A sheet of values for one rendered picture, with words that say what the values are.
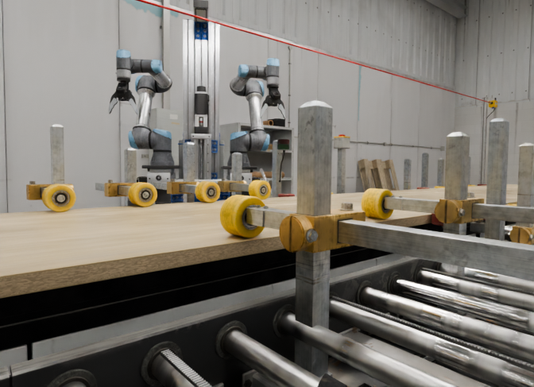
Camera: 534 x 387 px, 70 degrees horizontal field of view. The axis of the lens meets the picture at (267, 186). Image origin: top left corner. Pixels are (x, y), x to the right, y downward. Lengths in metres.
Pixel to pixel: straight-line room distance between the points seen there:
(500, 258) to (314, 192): 0.23
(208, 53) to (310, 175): 2.32
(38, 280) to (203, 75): 2.29
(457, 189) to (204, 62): 2.15
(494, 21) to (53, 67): 8.51
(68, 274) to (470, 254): 0.50
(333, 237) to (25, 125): 3.78
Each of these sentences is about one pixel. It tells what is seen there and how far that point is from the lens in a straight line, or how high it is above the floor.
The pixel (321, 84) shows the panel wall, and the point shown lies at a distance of 6.17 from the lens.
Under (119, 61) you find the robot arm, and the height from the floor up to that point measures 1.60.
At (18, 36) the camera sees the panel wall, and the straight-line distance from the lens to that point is 4.28.
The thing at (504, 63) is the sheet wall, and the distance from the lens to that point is 9.69.
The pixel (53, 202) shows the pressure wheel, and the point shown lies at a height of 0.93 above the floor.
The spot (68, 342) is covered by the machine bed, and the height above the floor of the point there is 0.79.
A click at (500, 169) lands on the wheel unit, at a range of 1.12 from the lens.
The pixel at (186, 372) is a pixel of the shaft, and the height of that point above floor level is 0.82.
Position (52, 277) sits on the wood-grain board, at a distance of 0.59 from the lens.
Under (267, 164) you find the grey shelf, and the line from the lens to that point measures 5.28.
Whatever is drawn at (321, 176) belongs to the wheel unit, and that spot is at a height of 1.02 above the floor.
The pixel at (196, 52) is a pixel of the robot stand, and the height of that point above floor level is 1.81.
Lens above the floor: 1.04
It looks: 3 degrees down
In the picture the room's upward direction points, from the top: 1 degrees clockwise
